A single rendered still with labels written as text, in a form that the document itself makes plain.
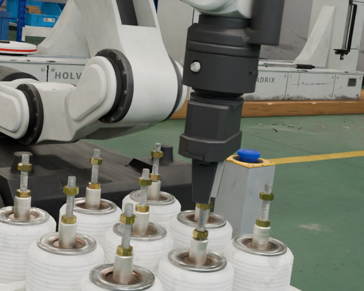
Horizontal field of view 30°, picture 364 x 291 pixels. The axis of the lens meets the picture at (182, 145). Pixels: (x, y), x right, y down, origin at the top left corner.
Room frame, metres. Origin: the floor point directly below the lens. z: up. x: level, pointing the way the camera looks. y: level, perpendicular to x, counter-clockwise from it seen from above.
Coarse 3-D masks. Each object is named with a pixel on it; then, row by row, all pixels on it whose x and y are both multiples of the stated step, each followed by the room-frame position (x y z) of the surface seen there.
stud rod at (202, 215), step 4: (200, 212) 0.80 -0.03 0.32; (204, 212) 0.80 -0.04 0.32; (200, 216) 0.80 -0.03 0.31; (204, 216) 0.80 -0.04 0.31; (200, 220) 0.80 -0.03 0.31; (204, 220) 0.80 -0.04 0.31; (200, 224) 0.80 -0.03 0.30; (204, 224) 0.80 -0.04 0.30; (200, 228) 0.80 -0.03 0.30; (204, 228) 0.80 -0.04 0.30
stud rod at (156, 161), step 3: (156, 144) 1.05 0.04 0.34; (159, 144) 1.05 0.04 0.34; (156, 147) 1.05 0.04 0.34; (159, 147) 1.05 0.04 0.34; (156, 150) 1.05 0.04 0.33; (159, 150) 1.05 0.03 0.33; (156, 159) 1.05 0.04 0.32; (156, 162) 1.05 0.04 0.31; (153, 165) 1.05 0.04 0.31; (156, 165) 1.05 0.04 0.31; (153, 168) 1.05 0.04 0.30; (156, 168) 1.05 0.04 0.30; (153, 171) 1.05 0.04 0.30; (156, 171) 1.05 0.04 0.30; (153, 174) 1.05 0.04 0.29; (156, 174) 1.05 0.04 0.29; (153, 180) 1.05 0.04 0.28
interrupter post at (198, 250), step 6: (192, 240) 0.79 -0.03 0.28; (198, 240) 0.79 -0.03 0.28; (204, 240) 0.79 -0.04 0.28; (192, 246) 0.79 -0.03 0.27; (198, 246) 0.79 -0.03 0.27; (204, 246) 0.79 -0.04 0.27; (192, 252) 0.79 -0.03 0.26; (198, 252) 0.79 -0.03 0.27; (204, 252) 0.79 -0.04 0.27; (192, 258) 0.79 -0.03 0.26; (198, 258) 0.79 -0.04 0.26; (204, 258) 0.79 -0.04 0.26
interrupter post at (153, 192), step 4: (152, 184) 1.04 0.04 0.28; (156, 184) 1.04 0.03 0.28; (160, 184) 1.05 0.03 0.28; (148, 188) 1.05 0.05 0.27; (152, 188) 1.04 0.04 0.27; (156, 188) 1.04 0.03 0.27; (148, 192) 1.05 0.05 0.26; (152, 192) 1.04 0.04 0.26; (156, 192) 1.04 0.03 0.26; (148, 196) 1.04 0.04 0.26; (152, 196) 1.04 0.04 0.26; (156, 196) 1.05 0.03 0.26
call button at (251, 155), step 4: (240, 152) 1.13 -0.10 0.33; (244, 152) 1.12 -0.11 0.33; (248, 152) 1.13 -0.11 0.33; (252, 152) 1.13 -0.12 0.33; (256, 152) 1.13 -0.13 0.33; (240, 156) 1.13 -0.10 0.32; (244, 156) 1.12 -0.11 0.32; (248, 156) 1.12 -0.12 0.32; (252, 156) 1.12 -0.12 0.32; (256, 156) 1.12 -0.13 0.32; (244, 160) 1.13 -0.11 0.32; (248, 160) 1.12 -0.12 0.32; (252, 160) 1.13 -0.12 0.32; (256, 160) 1.13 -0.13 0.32
